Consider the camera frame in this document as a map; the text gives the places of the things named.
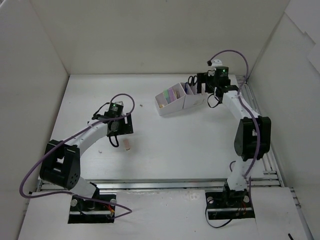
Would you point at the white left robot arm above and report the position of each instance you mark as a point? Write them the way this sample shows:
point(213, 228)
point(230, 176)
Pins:
point(62, 163)

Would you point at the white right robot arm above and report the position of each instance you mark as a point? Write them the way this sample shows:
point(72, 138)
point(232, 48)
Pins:
point(253, 136)

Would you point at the green capped marker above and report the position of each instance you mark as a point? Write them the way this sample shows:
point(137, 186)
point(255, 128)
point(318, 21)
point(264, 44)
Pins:
point(166, 96)

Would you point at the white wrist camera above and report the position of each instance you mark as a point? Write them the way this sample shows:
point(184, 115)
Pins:
point(212, 64)
point(119, 103)

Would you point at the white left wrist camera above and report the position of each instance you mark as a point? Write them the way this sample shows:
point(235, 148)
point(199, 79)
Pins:
point(119, 103)

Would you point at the blue pen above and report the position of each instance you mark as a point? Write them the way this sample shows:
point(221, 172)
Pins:
point(186, 88)

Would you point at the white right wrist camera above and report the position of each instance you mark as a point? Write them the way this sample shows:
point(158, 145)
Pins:
point(212, 64)

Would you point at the pink white desk organizer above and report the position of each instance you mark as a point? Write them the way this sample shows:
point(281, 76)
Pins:
point(186, 101)

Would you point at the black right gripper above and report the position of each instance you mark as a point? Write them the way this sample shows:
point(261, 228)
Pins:
point(202, 82)

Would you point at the small scissors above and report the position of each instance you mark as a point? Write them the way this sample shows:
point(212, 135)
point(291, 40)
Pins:
point(192, 80)

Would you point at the aluminium front rail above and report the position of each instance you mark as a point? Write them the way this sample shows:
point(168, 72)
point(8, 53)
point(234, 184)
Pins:
point(150, 185)

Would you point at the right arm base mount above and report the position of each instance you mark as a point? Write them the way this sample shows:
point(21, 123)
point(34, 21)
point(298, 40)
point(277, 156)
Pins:
point(223, 207)

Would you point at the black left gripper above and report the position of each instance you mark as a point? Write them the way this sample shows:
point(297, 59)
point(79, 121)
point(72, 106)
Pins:
point(125, 124)

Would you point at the pink eraser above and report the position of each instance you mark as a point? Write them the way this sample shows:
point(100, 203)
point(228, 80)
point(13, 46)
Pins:
point(127, 144)

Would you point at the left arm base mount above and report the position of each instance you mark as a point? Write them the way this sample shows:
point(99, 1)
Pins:
point(84, 211)

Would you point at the purple highlighter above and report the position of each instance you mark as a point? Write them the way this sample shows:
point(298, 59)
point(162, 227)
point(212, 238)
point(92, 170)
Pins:
point(171, 94)

